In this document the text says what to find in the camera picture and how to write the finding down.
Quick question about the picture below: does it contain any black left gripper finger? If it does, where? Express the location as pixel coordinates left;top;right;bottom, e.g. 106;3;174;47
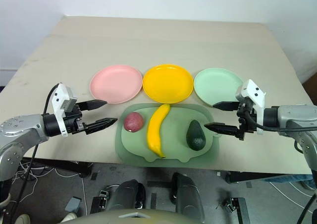
78;99;108;112
85;117;118;136

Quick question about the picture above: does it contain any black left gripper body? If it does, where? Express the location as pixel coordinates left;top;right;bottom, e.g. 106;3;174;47
63;102;88;135

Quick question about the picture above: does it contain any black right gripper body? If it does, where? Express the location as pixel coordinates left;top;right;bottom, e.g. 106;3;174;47
236;95;259;142

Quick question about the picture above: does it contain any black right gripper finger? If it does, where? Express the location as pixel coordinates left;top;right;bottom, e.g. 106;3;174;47
204;122;241;137
212;101;240;112

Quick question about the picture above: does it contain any pale green round plate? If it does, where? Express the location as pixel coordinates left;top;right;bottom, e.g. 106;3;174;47
193;68;245;109

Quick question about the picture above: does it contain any pink round plate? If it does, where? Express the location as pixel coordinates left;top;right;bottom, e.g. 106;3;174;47
89;64;144;105

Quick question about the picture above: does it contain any dark red round fruit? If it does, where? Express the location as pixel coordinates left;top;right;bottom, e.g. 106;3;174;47
123;112;145;133

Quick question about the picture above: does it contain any yellow round plate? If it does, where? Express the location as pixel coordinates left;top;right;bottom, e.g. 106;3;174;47
142;63;195;105

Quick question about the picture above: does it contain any dark green avocado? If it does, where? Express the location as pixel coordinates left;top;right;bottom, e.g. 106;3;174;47
186;119;207;151

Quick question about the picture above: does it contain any green plastic tray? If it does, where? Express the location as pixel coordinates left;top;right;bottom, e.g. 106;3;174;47
114;102;220;167

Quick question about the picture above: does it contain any yellow banana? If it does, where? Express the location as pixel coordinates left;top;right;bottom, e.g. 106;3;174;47
146;104;172;159

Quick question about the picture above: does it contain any dark rounded grey shape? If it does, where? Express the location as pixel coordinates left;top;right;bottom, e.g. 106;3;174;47
106;179;147;213
170;172;206;223

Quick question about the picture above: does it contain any small grey box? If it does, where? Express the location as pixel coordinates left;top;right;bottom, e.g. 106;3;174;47
65;196;83;213

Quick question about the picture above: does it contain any black metal floor stand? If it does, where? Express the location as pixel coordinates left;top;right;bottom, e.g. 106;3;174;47
221;196;251;224

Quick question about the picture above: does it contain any white shoe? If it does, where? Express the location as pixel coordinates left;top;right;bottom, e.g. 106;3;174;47
14;213;32;224
60;212;78;223

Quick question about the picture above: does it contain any olive grey robot torso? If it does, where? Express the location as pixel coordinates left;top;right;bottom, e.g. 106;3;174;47
58;207;189;224

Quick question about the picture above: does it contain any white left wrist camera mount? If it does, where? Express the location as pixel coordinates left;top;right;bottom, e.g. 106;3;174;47
51;83;79;138

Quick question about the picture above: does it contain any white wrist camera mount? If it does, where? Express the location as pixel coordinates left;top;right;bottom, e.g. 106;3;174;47
234;79;267;135
51;83;79;138

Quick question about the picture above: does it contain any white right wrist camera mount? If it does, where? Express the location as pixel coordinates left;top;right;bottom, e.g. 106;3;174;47
234;79;267;135

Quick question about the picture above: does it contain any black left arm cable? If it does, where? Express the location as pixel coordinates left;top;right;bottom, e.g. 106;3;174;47
6;83;60;224

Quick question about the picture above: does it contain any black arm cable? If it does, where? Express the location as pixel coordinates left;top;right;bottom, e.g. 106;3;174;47
241;102;317;156
6;83;60;224

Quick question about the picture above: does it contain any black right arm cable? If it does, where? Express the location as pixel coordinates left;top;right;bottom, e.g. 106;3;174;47
241;102;317;156

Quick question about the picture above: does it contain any black table frame bar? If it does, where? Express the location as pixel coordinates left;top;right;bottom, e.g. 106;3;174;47
224;171;316;184
20;157;94;178

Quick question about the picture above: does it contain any white floor cable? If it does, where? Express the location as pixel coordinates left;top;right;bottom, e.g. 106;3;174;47
11;161;86;210

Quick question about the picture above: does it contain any black metal foot bracket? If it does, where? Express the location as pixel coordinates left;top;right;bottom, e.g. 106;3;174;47
89;188;110;215

